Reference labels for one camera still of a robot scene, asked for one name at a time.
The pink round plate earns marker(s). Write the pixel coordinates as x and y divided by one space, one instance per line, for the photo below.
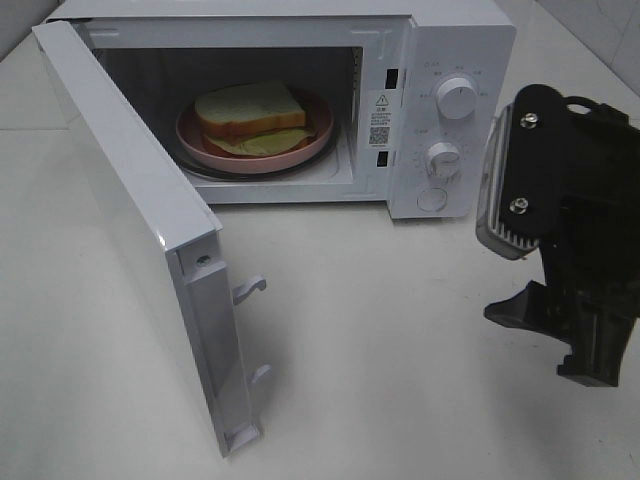
319 116

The round white door button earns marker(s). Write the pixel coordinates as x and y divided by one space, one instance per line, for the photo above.
432 199

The lower white timer knob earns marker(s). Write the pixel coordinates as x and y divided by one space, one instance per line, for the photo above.
442 160

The upper white power knob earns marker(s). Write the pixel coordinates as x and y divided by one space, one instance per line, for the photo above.
456 97

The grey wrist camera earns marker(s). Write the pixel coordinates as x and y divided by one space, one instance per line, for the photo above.
524 172

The white warning label sticker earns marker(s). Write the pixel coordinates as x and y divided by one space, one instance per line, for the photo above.
381 118

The white bread sandwich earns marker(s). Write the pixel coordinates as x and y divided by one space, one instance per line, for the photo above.
240 111

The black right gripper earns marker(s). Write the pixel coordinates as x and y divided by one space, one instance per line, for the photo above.
592 254

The white microwave oven body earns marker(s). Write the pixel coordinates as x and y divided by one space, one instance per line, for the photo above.
163 54

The white microwave door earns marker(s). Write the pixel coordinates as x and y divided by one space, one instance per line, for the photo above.
166 234

